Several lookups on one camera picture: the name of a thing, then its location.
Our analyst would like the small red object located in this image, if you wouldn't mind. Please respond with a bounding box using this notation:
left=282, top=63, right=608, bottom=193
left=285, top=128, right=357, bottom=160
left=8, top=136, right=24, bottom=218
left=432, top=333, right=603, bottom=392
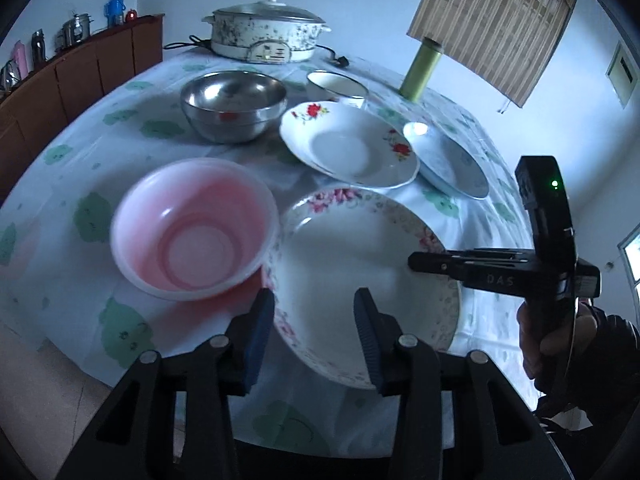
left=125, top=9, right=138, bottom=23

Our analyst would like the shiny steel container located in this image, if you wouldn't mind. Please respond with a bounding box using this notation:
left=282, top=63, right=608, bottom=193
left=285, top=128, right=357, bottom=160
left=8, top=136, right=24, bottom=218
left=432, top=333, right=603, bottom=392
left=0, top=60, right=22, bottom=94

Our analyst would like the black thermos flask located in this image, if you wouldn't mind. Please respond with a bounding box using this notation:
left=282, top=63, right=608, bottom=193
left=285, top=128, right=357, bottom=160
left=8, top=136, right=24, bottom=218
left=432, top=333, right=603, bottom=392
left=32, top=29, right=47, bottom=70

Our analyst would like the bamboo window blind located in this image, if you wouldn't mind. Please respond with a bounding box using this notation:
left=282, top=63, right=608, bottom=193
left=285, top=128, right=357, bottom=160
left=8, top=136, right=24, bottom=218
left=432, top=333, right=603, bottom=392
left=408, top=0, right=576, bottom=107

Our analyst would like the white enamel bowl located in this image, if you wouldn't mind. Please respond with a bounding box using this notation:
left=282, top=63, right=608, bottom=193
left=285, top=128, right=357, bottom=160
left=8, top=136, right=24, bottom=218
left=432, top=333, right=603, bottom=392
left=306, top=70, right=369, bottom=108

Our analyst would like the cloud-print plastic tablecloth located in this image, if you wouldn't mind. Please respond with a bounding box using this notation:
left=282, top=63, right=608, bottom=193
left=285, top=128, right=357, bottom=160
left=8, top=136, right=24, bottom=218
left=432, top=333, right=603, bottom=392
left=1, top=49, right=532, bottom=457

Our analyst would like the black power cord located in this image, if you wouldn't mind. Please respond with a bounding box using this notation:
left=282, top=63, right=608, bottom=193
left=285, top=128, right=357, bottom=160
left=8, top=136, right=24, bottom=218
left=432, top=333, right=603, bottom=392
left=162, top=34, right=352, bottom=70

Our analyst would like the floral electric cooking pot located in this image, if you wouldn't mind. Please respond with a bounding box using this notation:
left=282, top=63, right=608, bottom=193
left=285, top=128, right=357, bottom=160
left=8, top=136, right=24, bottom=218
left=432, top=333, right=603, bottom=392
left=202, top=0, right=331, bottom=64

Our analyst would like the stainless steel bowl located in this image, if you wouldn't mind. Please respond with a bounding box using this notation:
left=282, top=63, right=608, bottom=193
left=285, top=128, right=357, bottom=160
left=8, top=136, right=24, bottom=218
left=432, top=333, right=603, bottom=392
left=180, top=70, right=288, bottom=144

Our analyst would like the blue water bottle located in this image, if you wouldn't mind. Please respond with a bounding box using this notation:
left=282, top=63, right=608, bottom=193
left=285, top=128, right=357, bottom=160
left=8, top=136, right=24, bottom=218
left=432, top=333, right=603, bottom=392
left=103, top=0, right=126, bottom=28

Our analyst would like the brown wooden sideboard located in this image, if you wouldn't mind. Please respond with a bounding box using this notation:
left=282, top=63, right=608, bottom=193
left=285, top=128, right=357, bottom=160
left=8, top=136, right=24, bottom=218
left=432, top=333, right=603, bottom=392
left=1, top=14, right=164, bottom=198

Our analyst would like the large floral-rim white plate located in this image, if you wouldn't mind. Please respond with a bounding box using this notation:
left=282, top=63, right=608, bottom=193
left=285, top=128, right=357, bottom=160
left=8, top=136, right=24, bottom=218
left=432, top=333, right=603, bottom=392
left=262, top=188, right=461, bottom=389

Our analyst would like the green thermos bottle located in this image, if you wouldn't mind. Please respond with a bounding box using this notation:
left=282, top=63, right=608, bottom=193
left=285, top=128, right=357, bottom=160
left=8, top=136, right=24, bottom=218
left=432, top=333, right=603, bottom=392
left=399, top=37, right=444, bottom=102

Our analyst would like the pink plastic bowl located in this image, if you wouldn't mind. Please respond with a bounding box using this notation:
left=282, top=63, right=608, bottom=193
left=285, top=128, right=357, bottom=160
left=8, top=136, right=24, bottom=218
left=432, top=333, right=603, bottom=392
left=110, top=157, right=279, bottom=301

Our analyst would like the right hand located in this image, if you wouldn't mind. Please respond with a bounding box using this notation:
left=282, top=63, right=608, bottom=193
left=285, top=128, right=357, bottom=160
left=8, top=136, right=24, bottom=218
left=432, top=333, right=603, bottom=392
left=516, top=298, right=598, bottom=379

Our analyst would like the blue patterned white bowl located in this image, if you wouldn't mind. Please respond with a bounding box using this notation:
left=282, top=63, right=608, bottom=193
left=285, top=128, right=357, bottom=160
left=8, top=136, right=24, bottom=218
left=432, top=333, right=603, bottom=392
left=402, top=122, right=490, bottom=200

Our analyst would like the wall electrical box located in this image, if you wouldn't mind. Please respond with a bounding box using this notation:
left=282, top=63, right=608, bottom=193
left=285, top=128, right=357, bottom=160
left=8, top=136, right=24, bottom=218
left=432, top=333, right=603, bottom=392
left=605, top=41, right=639, bottom=108

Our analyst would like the steel kettle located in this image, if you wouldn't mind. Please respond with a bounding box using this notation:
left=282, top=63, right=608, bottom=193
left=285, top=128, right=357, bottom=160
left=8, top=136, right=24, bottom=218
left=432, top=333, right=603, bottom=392
left=54, top=13, right=92, bottom=52

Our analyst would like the pink bottle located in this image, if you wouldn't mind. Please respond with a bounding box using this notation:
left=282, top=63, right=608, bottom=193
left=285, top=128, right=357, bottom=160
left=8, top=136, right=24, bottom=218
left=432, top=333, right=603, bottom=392
left=12, top=41, right=28, bottom=79

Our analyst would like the red-flower white plate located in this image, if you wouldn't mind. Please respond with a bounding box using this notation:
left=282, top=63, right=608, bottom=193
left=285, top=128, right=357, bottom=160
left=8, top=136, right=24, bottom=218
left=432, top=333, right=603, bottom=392
left=279, top=101, right=420, bottom=190

